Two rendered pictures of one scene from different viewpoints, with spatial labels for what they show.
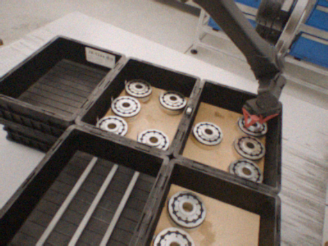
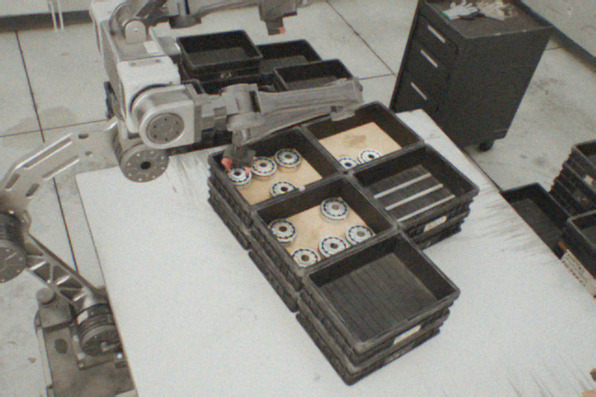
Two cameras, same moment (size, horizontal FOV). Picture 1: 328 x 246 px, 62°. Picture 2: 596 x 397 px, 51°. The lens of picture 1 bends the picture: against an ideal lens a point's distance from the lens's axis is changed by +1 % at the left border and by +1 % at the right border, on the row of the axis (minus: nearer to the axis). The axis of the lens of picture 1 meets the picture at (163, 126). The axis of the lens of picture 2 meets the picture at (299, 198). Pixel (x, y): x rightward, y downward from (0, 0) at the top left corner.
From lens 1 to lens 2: 222 cm
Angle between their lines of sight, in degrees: 84
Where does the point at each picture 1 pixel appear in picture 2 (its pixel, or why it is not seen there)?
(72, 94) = (372, 299)
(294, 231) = not seen: hidden behind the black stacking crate
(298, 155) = (183, 174)
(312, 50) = not seen: outside the picture
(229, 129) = (254, 190)
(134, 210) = (376, 189)
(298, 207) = not seen: hidden behind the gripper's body
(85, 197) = (402, 212)
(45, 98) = (400, 308)
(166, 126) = (306, 221)
